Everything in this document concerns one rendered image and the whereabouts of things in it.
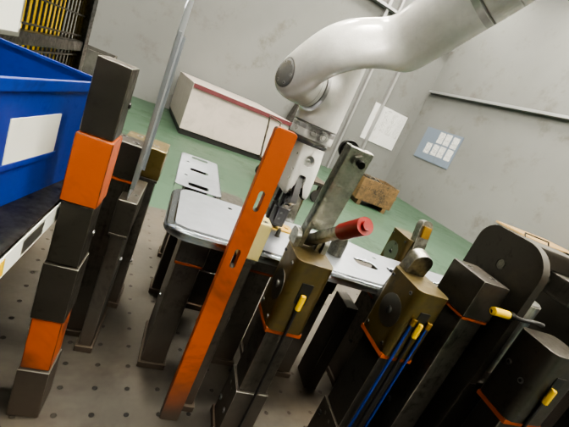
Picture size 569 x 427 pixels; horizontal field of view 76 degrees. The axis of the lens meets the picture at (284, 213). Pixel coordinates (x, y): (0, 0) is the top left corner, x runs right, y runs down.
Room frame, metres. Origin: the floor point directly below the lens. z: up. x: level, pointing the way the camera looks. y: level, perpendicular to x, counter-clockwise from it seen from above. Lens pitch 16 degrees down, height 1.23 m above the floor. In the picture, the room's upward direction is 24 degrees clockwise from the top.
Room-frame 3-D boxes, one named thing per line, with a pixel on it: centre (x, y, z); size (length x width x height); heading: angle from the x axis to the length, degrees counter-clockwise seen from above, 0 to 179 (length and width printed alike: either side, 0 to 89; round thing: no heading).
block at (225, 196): (0.83, 0.13, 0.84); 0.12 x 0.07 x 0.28; 19
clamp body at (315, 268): (0.49, -0.06, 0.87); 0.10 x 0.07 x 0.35; 19
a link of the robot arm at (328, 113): (0.70, 0.02, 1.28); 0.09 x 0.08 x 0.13; 136
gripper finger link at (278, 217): (0.68, 0.01, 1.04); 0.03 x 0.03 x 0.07; 19
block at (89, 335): (0.58, 0.25, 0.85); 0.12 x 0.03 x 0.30; 19
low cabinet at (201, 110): (7.79, 1.97, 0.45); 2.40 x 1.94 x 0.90; 28
